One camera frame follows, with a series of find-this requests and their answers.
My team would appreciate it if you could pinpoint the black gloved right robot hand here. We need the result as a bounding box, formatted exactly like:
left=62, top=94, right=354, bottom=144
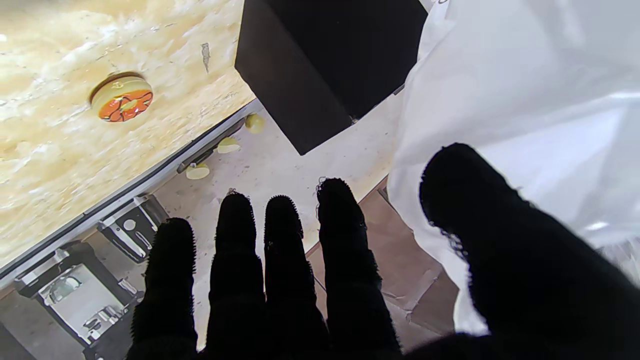
left=127, top=142, right=640, bottom=360

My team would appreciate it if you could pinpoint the white printed plastic bag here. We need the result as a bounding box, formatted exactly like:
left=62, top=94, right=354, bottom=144
left=387, top=0, right=640, bottom=336

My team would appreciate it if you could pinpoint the orange frosted mini donut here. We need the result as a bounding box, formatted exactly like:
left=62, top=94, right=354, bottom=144
left=90, top=72, right=154, bottom=123

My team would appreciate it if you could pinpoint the open black gift box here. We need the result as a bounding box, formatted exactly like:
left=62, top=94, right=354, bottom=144
left=234, top=0, right=429, bottom=156

